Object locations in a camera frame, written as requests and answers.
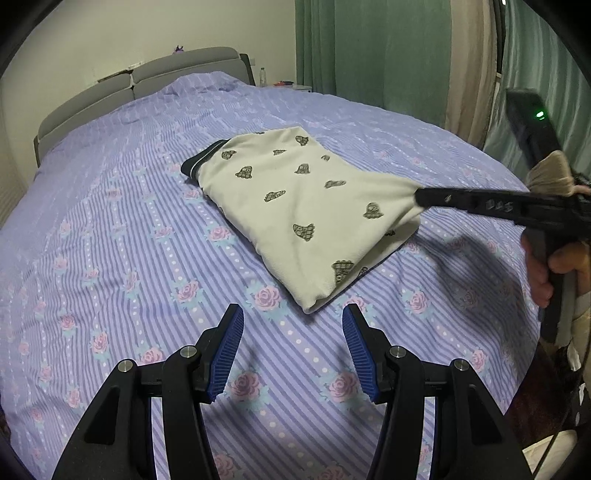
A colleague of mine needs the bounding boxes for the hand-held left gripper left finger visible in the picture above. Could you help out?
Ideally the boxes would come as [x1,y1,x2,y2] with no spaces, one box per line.
[52,304,245,480]

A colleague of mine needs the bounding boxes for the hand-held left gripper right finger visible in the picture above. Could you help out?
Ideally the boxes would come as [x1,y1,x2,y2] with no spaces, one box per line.
[342,304,532,480]

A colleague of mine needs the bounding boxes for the narrow green curtain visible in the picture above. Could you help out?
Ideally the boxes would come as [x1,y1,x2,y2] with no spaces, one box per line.
[480,0,591,185]

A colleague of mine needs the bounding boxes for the wide green curtain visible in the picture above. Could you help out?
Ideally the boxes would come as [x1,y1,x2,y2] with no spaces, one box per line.
[294,0,453,134]

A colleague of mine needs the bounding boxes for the beige curtain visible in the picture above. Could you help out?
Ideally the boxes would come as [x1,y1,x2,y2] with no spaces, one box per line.
[445,0,502,148]

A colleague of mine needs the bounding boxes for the white printed pants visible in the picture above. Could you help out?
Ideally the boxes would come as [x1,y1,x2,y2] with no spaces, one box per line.
[180,126,426,315]

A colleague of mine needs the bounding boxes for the bed with purple floral sheet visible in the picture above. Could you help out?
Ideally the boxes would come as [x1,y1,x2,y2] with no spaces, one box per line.
[0,71,541,480]

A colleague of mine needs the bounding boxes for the person's right hand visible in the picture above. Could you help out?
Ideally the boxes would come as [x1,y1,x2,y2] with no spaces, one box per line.
[522,230,591,308]

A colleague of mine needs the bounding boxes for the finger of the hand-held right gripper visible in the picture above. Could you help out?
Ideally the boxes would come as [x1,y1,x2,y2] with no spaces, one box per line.
[414,186,522,217]

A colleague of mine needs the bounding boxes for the grey padded headboard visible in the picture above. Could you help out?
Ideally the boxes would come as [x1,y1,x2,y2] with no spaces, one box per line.
[34,46,257,169]

